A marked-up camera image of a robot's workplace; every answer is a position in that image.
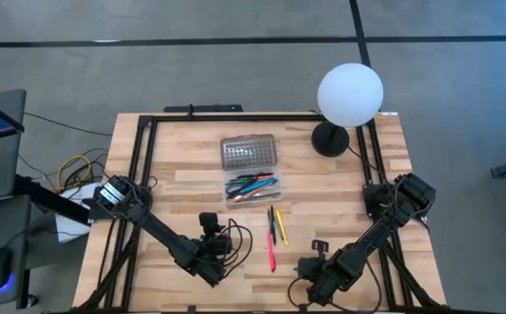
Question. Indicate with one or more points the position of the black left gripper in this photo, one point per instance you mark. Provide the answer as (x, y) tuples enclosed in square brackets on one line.
[(216, 249)]

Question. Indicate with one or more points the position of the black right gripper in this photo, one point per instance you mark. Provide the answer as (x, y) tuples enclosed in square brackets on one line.
[(316, 270)]

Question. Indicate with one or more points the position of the pink highlighter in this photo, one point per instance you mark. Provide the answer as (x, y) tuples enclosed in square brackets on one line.
[(271, 255)]

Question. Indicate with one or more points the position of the yellow highlighter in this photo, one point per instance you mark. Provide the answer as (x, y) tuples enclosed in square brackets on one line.
[(282, 227)]

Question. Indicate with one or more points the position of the black marker pen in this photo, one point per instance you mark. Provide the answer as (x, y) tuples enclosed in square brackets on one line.
[(273, 227)]

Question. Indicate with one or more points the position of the blue marker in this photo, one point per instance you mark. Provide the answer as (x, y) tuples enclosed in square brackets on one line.
[(259, 185)]

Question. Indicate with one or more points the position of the slim black pen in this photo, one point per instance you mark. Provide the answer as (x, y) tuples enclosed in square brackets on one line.
[(248, 175)]

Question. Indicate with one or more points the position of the pink pencil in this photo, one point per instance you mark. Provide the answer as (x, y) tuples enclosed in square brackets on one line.
[(267, 176)]

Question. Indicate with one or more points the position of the grey translucent box lid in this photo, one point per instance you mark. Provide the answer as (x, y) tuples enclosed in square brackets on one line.
[(248, 152)]

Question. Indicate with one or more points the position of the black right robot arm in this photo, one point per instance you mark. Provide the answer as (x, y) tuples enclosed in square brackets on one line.
[(375, 234)]

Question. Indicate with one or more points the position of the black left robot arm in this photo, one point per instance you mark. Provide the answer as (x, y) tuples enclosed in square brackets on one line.
[(161, 232)]

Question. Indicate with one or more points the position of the white box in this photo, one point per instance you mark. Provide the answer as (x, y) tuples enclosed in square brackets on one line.
[(72, 227)]

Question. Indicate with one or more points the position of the black stand beam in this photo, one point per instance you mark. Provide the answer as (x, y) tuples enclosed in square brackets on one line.
[(52, 200)]

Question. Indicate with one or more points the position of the white label sticker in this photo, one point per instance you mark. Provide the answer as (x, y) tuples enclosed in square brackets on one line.
[(390, 113)]

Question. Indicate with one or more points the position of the white globe table lamp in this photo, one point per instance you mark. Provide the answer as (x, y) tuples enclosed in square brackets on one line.
[(349, 93)]

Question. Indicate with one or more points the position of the black caster wheel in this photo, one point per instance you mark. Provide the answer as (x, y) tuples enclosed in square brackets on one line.
[(32, 301)]

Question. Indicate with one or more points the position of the dark grey desk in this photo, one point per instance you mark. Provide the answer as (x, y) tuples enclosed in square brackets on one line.
[(0, 227)]

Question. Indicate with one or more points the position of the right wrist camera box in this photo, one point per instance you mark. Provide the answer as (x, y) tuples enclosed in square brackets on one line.
[(320, 247)]

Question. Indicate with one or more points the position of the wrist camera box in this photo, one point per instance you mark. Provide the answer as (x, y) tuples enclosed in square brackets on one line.
[(320, 247), (208, 221)]

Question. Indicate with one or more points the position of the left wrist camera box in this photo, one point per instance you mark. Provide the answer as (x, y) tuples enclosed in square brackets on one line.
[(208, 221)]

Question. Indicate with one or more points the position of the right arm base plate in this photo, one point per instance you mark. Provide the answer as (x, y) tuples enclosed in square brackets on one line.
[(415, 213)]

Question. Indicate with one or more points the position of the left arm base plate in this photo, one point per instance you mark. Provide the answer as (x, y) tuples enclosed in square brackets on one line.
[(104, 214)]

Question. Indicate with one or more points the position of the black aluminium table frame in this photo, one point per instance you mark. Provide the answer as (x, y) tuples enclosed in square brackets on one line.
[(235, 118)]

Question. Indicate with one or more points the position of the black bar mount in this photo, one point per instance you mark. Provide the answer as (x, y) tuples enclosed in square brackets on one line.
[(205, 108)]

